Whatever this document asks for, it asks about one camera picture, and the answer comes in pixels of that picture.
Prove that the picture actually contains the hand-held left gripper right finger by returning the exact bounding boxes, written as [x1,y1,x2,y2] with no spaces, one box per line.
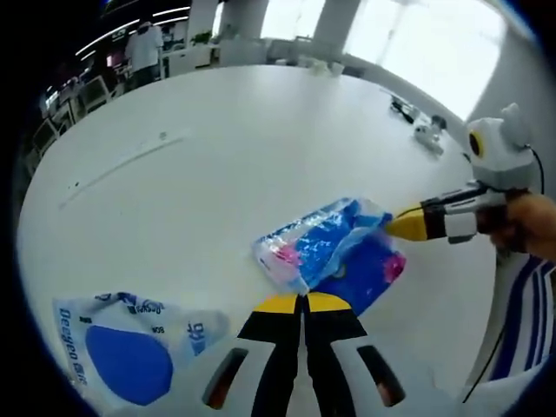
[304,293,438,417]

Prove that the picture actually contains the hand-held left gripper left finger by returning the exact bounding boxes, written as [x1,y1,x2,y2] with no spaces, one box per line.
[173,293,304,417]

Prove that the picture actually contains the blue tissue pack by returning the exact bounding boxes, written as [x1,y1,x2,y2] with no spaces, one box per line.
[251,197,408,317]

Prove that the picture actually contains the blue white plastic bag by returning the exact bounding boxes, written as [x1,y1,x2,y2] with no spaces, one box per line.
[51,290,231,407]

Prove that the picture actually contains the small white table items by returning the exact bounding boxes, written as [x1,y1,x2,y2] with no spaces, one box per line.
[308,59,345,78]

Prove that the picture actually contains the person's right hand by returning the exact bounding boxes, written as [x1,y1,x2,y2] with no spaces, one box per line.
[488,193,556,256]

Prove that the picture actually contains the person's striped white jacket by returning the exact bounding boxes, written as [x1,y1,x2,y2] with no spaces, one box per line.
[468,251,556,392]

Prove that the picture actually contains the white table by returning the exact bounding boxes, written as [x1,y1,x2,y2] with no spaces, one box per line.
[15,63,500,417]

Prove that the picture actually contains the white cabinet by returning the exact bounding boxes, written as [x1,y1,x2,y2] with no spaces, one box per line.
[167,43,221,80]

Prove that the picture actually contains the white office chair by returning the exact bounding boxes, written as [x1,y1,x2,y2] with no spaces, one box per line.
[77,76,110,115]
[32,117,60,153]

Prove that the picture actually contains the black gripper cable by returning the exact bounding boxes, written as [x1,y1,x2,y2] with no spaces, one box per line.
[460,145,546,405]

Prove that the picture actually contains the white device with black cable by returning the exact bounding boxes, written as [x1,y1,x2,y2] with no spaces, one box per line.
[388,92,421,126]

